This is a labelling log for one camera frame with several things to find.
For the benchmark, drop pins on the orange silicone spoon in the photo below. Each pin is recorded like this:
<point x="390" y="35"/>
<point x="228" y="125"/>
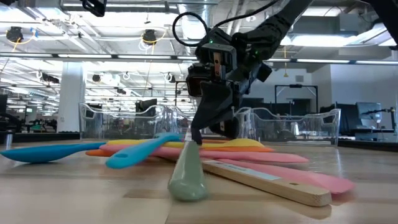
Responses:
<point x="248" y="149"/>

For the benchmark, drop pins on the white column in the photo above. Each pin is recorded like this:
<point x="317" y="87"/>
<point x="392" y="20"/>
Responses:
<point x="71" y="99"/>

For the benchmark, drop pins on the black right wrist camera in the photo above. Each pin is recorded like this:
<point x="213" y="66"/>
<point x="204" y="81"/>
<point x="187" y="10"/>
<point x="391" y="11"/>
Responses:
<point x="196" y="82"/>

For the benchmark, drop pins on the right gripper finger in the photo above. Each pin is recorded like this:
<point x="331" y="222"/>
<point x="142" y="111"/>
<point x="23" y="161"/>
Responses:
<point x="227" y="129"/>
<point x="214" y="105"/>

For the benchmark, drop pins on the long horizontal light bar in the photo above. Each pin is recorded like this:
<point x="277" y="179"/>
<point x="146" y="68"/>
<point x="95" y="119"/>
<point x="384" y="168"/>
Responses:
<point x="93" y="56"/>

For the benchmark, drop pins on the black chair back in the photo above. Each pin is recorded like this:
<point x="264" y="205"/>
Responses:
<point x="146" y="104"/>

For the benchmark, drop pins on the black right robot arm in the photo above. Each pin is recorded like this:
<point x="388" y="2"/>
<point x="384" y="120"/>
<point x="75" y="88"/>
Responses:
<point x="270" y="31"/>

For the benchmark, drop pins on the blue silicone spoon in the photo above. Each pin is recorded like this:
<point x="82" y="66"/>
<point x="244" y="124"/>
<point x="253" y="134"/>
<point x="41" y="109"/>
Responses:
<point x="43" y="153"/>

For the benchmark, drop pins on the small silver cylinder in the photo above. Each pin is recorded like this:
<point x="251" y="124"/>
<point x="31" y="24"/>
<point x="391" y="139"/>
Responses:
<point x="9" y="141"/>

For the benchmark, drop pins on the clear plastic bin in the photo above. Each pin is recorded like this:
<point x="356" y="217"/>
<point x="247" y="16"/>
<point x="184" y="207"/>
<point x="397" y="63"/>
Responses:
<point x="182" y="124"/>
<point x="102" y="124"/>
<point x="323" y="137"/>

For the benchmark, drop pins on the silver ventilation duct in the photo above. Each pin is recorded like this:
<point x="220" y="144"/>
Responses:
<point x="190" y="31"/>

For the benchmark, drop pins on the gray monitor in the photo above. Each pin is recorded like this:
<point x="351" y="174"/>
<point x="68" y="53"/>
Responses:
<point x="368" y="112"/>

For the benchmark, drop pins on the pink silicone spoon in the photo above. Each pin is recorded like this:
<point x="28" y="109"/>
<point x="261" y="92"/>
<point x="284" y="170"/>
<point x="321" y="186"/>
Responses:
<point x="248" y="156"/>

